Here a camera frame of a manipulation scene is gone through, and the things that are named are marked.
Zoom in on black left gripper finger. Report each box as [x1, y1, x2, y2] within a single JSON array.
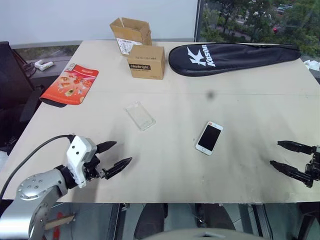
[[95, 140, 118, 156], [103, 157, 133, 181]]

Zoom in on open cardboard box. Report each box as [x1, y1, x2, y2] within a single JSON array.
[[109, 17, 153, 57]]

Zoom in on closed Heybright cardboard box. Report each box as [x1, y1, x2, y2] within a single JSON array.
[[126, 44, 166, 81]]

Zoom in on white crumpled paper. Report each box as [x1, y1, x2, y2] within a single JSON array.
[[302, 59, 320, 72]]

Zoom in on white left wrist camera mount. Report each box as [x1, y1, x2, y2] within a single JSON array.
[[65, 135, 98, 189]]

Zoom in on black Kason racket bag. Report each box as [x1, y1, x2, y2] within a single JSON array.
[[168, 42, 301, 77]]

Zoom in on dark rounded robot leg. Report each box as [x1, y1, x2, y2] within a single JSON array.
[[194, 202, 237, 232], [133, 202, 169, 239]]

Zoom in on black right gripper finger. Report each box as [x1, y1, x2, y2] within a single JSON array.
[[269, 160, 314, 183], [276, 140, 317, 156]]

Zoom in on wooden block with red tape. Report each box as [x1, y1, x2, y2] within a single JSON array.
[[44, 212, 76, 230]]

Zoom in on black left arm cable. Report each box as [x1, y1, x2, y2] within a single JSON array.
[[0, 134, 76, 198]]

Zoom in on white smartphone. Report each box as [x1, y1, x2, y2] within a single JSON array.
[[195, 121, 224, 157]]

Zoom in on white power strip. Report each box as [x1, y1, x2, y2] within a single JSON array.
[[34, 59, 55, 71]]

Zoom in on clear phone case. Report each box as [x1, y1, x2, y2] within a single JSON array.
[[125, 100, 157, 132]]

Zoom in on red snack packet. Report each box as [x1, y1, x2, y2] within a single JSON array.
[[39, 63, 100, 109]]

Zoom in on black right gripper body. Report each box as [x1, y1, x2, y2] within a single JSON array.
[[304, 144, 320, 189]]

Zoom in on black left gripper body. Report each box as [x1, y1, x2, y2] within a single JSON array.
[[84, 154, 106, 182]]

